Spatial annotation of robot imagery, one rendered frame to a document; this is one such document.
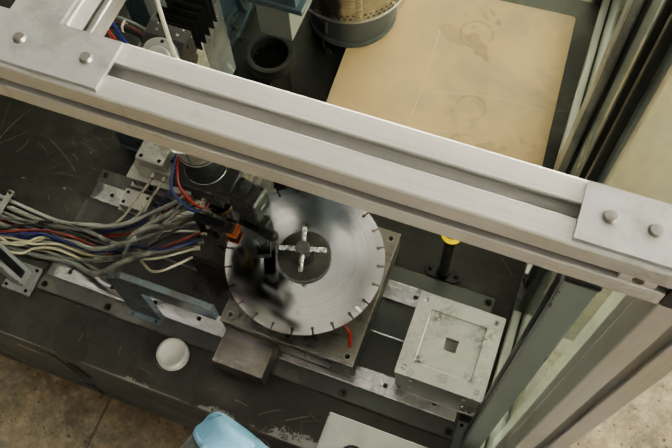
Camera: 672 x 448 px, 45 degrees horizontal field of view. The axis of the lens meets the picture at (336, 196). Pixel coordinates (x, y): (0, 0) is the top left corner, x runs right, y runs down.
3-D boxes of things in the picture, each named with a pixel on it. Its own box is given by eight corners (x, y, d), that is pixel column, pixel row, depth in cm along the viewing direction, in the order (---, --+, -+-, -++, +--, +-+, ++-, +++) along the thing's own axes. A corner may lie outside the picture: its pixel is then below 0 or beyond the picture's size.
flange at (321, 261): (322, 225, 168) (321, 220, 165) (338, 272, 163) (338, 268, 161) (271, 241, 166) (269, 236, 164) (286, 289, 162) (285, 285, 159)
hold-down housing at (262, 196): (279, 229, 154) (266, 181, 136) (266, 249, 152) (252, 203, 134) (254, 217, 156) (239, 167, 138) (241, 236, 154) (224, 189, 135)
